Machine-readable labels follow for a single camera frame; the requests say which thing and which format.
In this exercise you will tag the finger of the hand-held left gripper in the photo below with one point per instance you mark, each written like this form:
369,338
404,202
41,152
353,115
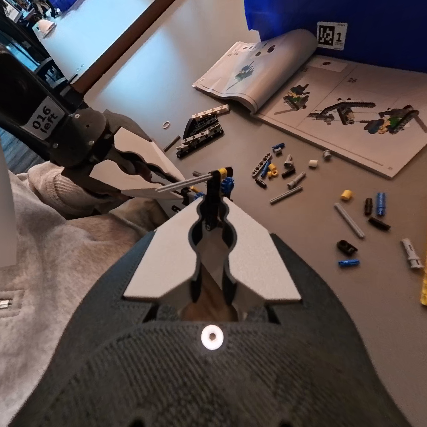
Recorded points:
133,185
143,146

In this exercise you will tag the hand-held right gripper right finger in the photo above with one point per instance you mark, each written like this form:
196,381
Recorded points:
263,263

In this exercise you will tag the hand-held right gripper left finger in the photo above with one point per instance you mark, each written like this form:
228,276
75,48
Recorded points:
166,260

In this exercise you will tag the lego gear assembly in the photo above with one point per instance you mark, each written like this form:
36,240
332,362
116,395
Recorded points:
212,186

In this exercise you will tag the person's left forearm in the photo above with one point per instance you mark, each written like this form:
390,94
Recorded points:
43,186

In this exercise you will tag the dark grey lego axle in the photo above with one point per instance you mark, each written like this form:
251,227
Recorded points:
171,142

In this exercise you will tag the white Lego beam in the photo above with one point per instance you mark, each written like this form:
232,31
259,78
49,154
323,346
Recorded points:
203,130

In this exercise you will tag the short grey lego axle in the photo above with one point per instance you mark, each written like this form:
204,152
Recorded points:
286,194

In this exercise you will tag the black lego pin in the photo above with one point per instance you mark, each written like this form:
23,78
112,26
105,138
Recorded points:
261,182
379,223
368,206

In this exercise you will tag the grey lego axle pin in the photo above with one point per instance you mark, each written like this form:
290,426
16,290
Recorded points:
297,180

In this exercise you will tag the black angled lego connector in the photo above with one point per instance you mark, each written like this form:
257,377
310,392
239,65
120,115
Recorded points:
289,172

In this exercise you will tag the yellow lego connector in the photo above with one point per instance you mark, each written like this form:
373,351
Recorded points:
273,168

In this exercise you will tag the long grey lego axle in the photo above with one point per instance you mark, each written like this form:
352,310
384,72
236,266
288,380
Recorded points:
349,220

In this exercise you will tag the grey lego connector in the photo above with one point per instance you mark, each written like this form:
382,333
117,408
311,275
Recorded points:
288,161

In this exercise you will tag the yellow lego bushing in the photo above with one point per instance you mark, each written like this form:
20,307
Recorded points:
347,194

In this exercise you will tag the blue and white lego piece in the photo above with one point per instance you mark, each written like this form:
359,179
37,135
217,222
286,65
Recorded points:
277,147

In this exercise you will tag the blue ridged lego pin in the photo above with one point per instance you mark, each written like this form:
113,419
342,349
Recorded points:
381,203

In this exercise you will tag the light grey lego pin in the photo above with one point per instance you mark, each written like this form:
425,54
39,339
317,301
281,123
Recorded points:
411,252

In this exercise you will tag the long yellow lego beam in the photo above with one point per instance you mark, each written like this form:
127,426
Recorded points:
424,283

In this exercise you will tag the lego instruction booklet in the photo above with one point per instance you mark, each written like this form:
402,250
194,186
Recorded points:
320,86

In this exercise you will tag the grey hoodie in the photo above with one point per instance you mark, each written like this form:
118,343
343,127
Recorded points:
50,300

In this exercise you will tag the blue plastic bin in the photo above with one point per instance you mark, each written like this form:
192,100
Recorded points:
383,33

